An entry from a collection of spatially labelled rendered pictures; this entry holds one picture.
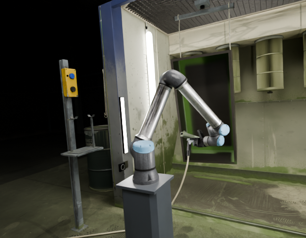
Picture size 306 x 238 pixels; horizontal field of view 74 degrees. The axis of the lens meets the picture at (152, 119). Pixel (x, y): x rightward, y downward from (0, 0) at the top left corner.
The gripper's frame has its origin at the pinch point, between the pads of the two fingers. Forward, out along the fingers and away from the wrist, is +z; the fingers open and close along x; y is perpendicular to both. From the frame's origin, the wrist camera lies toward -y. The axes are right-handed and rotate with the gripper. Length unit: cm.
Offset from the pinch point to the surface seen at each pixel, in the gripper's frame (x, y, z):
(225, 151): 79, -1, 9
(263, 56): 109, -136, -23
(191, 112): 37, -44, 34
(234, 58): 97, -141, 13
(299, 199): 123, 43, -54
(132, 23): -54, -135, 60
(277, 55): 118, -136, -38
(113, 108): -55, -26, 66
